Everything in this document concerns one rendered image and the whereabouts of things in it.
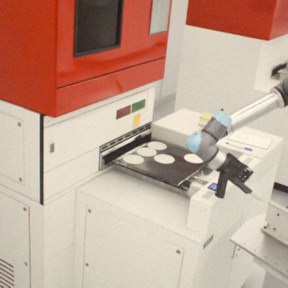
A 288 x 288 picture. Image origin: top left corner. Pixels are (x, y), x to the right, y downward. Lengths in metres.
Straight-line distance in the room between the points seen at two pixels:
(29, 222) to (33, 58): 0.73
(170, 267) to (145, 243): 0.14
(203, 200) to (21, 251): 0.89
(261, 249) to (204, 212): 0.26
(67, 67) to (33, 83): 0.15
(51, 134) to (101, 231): 0.52
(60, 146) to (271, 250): 0.93
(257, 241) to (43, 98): 1.00
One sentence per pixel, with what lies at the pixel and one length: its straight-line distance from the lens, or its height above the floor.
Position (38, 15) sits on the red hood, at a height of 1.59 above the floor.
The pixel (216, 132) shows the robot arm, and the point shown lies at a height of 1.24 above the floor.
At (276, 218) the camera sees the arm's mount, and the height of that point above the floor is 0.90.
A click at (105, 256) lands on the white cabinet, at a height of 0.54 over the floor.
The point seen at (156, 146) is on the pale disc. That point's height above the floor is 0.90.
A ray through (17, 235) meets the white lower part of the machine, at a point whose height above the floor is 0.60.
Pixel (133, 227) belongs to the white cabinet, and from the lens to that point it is 2.01.
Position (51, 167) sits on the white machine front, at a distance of 1.94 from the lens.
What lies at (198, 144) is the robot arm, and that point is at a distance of 1.74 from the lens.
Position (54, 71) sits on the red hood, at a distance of 1.74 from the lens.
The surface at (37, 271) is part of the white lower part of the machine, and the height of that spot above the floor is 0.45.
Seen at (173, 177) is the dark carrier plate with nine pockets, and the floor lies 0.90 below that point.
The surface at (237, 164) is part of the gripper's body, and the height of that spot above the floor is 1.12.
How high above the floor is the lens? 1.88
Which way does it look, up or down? 24 degrees down
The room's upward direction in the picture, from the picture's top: 6 degrees clockwise
